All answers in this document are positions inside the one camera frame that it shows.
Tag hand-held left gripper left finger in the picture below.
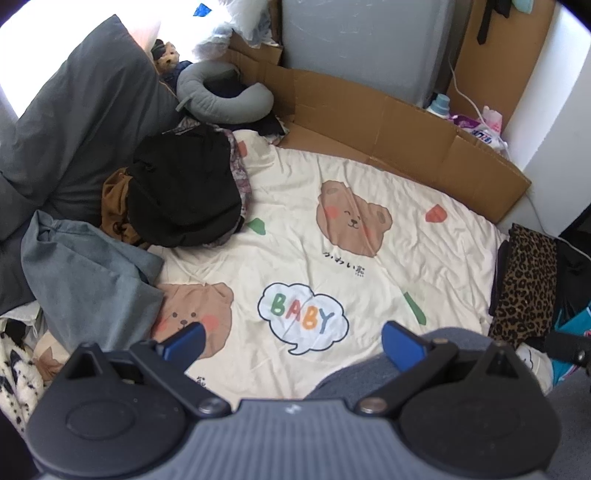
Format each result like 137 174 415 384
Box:
65 320 232 419

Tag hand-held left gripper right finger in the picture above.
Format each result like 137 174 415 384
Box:
355 320 526 417

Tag leopard print skirt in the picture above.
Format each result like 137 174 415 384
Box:
488 224 560 348

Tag stack of black folded clothes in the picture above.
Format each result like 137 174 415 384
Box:
489 225 591 352

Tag dark crumpled clothes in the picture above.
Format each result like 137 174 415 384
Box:
203 78 297 147

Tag teal bag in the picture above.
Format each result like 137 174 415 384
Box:
549 304 591 385

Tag person's leg in grey pants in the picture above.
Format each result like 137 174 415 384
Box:
304 327 591 480

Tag blue-grey garment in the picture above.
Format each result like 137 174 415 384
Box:
21 210 165 359

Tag black garment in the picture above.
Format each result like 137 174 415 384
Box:
126 124 245 249

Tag brown garment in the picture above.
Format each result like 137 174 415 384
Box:
100 167 140 244

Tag black spotted white blanket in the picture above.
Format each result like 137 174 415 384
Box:
0 318 48 440

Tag floral patterned garment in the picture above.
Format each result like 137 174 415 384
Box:
185 117 253 246

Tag cream bear print bed sheet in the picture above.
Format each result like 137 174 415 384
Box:
0 128 556 418

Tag flat cardboard sheet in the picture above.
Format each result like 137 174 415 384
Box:
224 30 533 225

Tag grey neck pillow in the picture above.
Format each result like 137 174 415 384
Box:
175 62 275 124

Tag blue capped bottle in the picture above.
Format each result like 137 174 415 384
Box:
425 93 453 119

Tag dark grey pillow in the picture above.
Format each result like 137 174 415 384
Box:
0 14 186 315

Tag plush toy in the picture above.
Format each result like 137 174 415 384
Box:
151 39 182 75

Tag upright cardboard panel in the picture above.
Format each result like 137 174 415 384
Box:
444 0 556 126

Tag grey upright panel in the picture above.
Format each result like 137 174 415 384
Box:
281 0 456 108

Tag white cable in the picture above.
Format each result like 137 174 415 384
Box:
449 59 514 158

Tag black hanging strap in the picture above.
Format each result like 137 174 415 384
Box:
477 0 514 47

